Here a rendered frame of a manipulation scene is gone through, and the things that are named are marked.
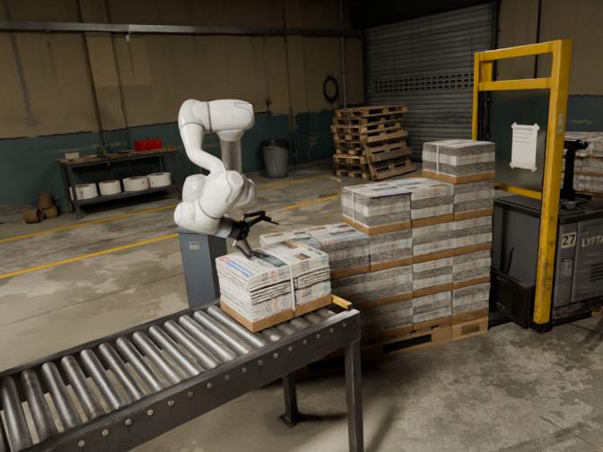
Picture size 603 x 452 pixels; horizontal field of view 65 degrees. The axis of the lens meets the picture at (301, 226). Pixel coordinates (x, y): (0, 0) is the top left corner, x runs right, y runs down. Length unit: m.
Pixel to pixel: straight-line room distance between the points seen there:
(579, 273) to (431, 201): 1.22
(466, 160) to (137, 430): 2.30
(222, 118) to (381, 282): 1.43
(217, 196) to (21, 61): 7.31
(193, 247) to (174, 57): 7.03
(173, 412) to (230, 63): 8.73
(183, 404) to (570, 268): 2.71
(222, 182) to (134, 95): 7.54
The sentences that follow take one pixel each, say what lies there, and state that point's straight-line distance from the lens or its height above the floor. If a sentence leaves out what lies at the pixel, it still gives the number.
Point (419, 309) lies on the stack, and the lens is 3.13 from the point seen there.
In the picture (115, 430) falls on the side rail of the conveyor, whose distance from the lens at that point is 1.57.
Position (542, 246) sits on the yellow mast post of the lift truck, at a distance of 3.33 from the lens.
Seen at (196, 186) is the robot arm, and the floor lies 1.23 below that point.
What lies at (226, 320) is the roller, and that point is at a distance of 1.97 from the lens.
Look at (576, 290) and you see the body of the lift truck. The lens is 3.70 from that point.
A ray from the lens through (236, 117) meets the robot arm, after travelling 2.07.
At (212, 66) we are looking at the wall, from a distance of 9.70.
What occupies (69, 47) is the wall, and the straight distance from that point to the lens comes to 8.88.
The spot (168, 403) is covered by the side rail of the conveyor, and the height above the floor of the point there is 0.78.
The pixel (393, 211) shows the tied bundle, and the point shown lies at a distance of 2.82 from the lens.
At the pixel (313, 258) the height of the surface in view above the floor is 1.03.
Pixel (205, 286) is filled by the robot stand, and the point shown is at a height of 0.67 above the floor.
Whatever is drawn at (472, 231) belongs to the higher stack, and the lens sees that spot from 3.17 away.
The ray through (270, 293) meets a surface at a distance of 1.81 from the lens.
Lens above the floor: 1.66
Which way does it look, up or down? 16 degrees down
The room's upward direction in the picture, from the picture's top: 4 degrees counter-clockwise
